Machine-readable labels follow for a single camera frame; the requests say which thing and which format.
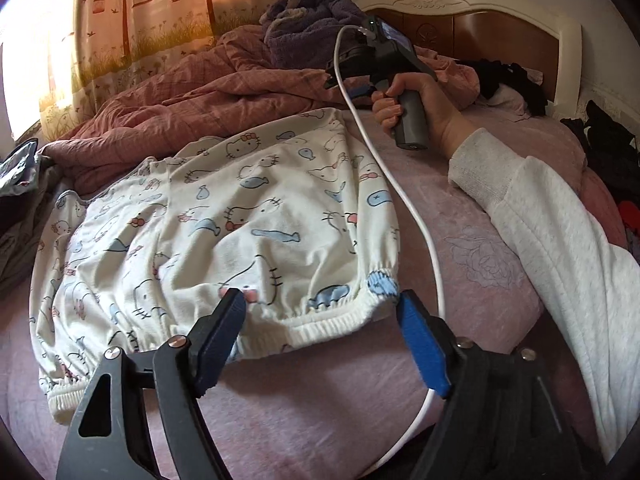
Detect white cartoon print pants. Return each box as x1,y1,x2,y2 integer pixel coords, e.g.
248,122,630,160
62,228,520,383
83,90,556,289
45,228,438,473
29,108,400,425

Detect right forearm white sleeve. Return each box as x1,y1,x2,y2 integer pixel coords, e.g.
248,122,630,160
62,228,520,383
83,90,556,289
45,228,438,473
449,128,639,460

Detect person's right hand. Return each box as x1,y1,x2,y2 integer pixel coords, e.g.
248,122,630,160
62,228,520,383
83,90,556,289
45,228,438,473
371,73,478,159

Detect purple fleece garment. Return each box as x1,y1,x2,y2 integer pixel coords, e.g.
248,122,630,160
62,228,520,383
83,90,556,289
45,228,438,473
259,0,366,70

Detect white wooden headboard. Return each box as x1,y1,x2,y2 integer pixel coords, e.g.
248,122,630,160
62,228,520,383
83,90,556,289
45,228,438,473
357,0,582,118

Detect black clothes by headboard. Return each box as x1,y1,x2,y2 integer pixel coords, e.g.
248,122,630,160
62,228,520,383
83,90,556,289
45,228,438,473
458,58,548,116

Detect pink plaid quilt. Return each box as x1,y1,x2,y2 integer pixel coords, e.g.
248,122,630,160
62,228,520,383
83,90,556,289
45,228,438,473
40,24,482,196

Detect pink bed sheet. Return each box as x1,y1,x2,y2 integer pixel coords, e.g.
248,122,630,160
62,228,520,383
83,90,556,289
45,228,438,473
1,122,598,479

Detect tree print curtain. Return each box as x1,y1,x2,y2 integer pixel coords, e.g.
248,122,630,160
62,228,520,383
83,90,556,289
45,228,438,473
39,0,273,141

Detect grey folded garment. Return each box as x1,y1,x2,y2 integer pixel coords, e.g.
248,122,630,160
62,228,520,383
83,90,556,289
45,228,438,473
1,156,63,297

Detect white cable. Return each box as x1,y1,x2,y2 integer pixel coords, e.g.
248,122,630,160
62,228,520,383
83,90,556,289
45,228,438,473
333,24,448,476

